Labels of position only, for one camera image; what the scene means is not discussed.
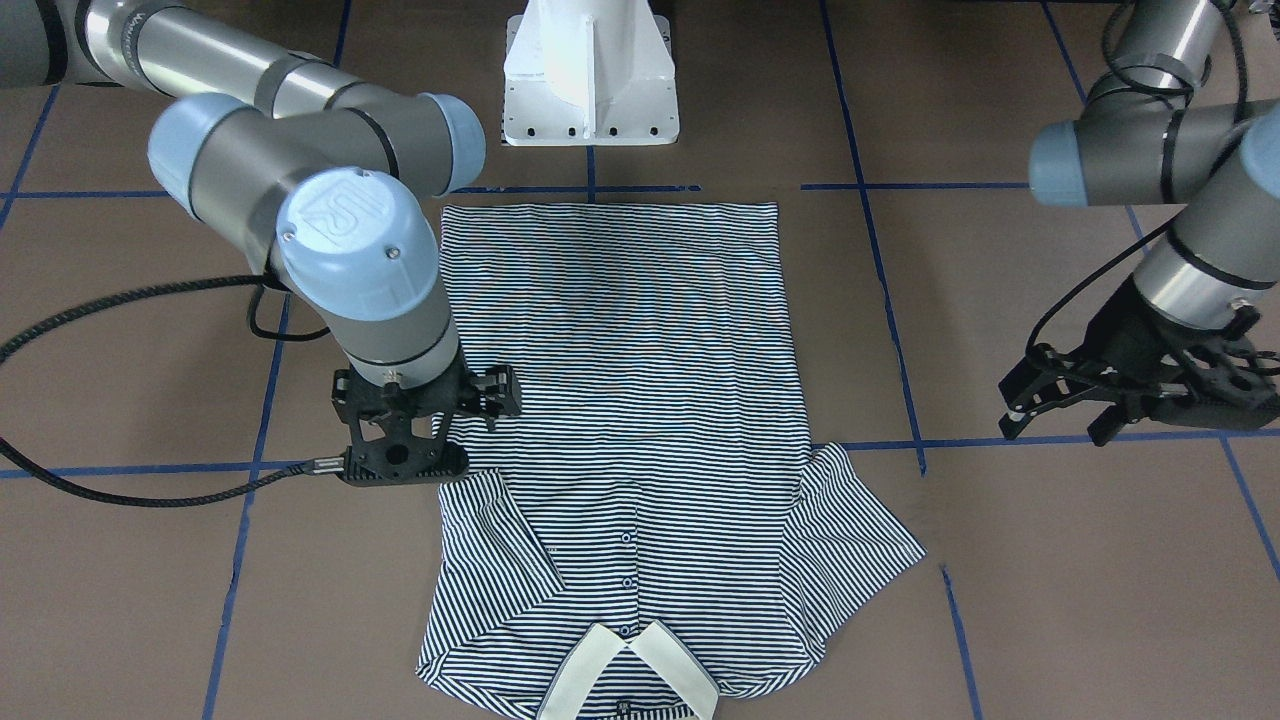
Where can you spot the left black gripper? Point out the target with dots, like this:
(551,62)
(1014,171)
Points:
(1122,322)

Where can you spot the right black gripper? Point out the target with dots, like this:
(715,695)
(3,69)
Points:
(497,391)

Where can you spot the navy white striped polo shirt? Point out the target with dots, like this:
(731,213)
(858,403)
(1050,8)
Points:
(655,531)

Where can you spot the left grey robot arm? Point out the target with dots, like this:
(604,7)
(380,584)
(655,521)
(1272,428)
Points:
(1170,122)

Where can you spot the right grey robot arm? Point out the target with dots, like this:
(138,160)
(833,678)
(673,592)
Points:
(315,175)

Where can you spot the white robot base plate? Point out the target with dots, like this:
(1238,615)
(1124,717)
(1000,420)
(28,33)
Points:
(589,73)

